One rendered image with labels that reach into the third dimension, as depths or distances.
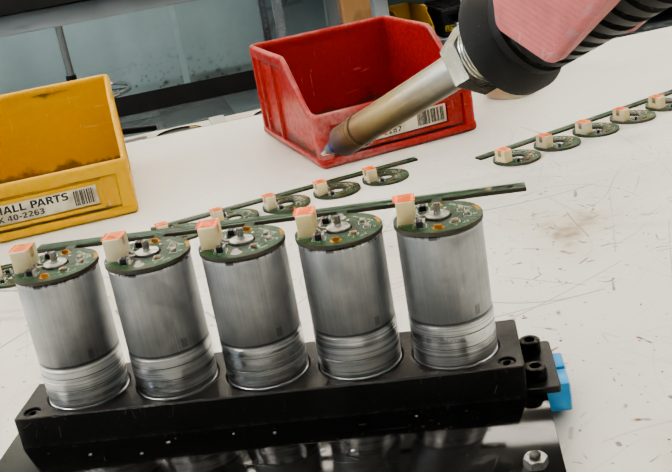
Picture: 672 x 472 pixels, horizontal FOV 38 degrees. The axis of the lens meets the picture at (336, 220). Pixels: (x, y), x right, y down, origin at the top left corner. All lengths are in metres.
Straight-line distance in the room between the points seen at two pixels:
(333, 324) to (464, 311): 0.04
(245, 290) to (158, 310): 0.03
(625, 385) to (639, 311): 0.05
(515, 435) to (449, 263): 0.05
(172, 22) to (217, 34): 0.21
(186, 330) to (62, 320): 0.04
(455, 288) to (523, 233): 0.16
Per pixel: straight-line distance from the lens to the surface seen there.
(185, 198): 0.55
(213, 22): 4.70
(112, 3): 2.59
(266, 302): 0.28
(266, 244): 0.28
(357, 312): 0.27
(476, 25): 0.19
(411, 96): 0.22
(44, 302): 0.29
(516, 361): 0.28
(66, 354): 0.30
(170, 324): 0.28
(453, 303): 0.27
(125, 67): 4.69
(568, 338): 0.34
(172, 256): 0.28
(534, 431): 0.27
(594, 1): 0.17
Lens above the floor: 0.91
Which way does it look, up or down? 19 degrees down
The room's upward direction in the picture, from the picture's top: 10 degrees counter-clockwise
